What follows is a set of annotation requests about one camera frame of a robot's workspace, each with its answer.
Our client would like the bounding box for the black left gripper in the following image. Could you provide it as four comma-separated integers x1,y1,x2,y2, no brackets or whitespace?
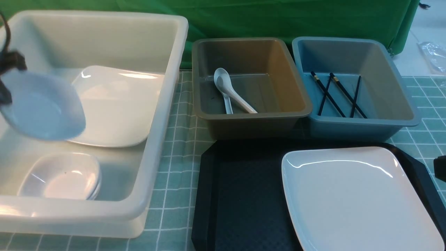
0,51,28,105

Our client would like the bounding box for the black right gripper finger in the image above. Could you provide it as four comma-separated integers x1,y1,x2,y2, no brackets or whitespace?
433,157,446,182

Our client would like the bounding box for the large white square plate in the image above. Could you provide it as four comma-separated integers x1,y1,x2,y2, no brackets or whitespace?
282,146,445,251

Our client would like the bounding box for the small white square bowl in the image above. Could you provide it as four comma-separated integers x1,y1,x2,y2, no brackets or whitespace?
16,152,102,200

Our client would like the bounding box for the black chopstick gold band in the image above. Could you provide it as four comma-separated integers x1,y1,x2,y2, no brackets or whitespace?
329,73,367,119
310,71,346,117

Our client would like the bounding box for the white ceramic soup spoon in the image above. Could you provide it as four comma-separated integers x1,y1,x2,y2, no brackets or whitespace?
214,67,257,113

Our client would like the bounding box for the white square plate in tub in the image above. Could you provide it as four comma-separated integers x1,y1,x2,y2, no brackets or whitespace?
71,66,164,147

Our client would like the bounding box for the clear plastic bag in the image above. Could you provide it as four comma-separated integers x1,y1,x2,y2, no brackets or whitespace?
417,41,446,76

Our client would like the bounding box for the blue plastic bin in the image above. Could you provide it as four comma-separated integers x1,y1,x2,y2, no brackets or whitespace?
292,37,422,142

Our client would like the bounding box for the large white plastic tub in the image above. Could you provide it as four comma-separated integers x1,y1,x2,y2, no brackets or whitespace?
1,10,188,238

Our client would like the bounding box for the black chopstick in bin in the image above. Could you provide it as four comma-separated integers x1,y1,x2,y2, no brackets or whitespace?
317,78,331,116
350,75,361,118

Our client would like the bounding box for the green backdrop cloth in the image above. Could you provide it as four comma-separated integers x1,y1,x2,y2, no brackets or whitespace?
0,0,419,69

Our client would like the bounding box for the brown plastic bin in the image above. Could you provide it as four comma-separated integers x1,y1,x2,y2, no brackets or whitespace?
192,38,313,140

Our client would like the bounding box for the black serving tray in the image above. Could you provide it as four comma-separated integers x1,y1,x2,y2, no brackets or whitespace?
191,138,445,251

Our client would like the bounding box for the green checkered table mat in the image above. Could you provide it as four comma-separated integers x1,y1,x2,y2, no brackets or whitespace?
0,70,446,251

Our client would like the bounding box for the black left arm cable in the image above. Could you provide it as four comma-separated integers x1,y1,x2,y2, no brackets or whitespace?
0,12,11,53

